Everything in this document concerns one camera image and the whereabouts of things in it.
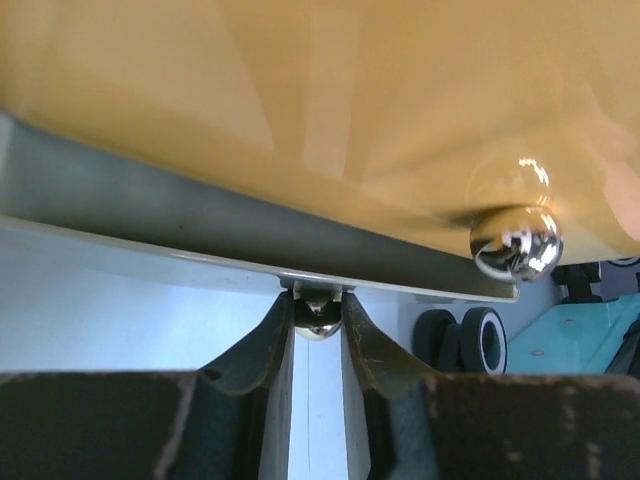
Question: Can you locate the round pastel drawer cabinet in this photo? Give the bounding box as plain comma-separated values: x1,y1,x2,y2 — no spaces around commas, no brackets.
0,0,640,344

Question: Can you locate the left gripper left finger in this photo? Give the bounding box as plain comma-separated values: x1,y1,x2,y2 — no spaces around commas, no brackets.
1,292,294,479

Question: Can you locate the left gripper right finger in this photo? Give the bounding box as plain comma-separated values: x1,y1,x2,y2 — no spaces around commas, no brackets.
342,293,639,479

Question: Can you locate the pink and teal children's suitcase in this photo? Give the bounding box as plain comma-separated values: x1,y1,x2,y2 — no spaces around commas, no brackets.
411,257,639,377

